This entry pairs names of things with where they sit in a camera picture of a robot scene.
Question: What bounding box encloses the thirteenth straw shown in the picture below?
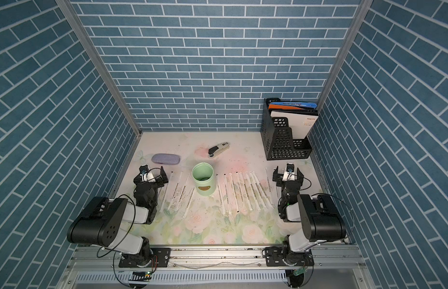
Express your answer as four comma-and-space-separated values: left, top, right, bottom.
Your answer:
160, 183, 169, 212

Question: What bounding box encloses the sixteenth straw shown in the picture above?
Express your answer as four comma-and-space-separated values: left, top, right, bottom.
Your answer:
175, 173, 191, 211

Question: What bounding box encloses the seventeenth straw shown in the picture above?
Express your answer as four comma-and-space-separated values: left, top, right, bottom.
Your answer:
182, 187, 196, 219

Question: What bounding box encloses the green cylindrical cup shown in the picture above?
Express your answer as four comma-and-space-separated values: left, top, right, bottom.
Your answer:
191, 162, 216, 196

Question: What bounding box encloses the eleventh straw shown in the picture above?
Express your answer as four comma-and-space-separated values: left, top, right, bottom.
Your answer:
167, 171, 183, 210

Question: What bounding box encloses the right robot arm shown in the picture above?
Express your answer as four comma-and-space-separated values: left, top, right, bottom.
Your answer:
272, 163, 347, 255

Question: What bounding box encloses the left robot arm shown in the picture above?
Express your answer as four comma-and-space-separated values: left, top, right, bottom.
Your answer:
67, 165, 169, 259

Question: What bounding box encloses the purple fabric glasses case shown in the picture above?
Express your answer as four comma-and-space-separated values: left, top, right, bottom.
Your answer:
151, 154, 181, 165

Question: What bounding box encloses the black mesh file holder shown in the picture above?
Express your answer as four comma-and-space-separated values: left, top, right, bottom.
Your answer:
260, 98, 313, 161

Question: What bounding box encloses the blue folder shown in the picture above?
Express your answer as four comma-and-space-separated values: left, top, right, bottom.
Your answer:
268, 102, 317, 110

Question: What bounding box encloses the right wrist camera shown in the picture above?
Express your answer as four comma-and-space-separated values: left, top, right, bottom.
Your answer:
283, 163, 296, 181

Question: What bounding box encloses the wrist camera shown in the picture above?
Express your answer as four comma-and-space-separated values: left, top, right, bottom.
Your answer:
139, 165, 155, 182
283, 163, 296, 181

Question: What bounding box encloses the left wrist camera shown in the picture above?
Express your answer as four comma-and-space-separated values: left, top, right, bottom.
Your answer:
139, 165, 155, 182

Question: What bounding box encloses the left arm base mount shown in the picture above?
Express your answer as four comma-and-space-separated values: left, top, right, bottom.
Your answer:
119, 248, 171, 269

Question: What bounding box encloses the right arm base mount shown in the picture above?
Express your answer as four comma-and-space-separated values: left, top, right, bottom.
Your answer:
261, 246, 314, 267

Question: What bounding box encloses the white vented cable duct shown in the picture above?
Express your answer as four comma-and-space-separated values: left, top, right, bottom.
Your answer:
75, 270, 287, 285

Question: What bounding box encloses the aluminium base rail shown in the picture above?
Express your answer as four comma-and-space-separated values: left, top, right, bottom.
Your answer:
64, 244, 366, 272

